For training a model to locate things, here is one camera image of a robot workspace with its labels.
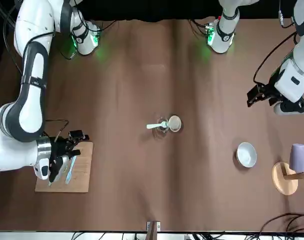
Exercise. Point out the wooden cutting board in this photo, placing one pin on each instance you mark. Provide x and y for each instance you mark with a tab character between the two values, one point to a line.
81	182

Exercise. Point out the transparent glass spice bottle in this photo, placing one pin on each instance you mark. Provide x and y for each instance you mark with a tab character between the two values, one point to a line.
161	131

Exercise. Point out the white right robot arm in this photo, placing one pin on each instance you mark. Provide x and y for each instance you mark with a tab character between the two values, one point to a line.
29	117

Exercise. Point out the purple plastic cup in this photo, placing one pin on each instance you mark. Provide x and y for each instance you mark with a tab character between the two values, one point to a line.
298	158

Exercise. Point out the wooden cup stand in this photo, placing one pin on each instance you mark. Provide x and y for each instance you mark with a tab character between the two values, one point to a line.
283	182

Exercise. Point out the white round bowl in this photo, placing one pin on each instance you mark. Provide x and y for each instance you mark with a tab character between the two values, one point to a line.
247	155

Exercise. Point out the pale blue plastic fork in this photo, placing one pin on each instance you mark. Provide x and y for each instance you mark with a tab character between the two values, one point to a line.
69	172

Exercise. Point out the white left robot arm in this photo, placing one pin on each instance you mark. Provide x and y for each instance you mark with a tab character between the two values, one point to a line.
287	87

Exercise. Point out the round white bottle lid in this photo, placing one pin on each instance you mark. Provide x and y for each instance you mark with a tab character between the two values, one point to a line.
174	123

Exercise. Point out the pale green plastic spoon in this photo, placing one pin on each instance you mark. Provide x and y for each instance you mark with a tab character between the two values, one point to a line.
151	126

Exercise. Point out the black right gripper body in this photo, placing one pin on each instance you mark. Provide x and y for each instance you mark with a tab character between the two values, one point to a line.
59	150

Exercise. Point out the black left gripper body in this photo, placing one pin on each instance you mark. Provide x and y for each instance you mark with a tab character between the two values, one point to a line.
273	90

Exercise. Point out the metal camera post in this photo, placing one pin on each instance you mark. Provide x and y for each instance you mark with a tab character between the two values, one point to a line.
153	230

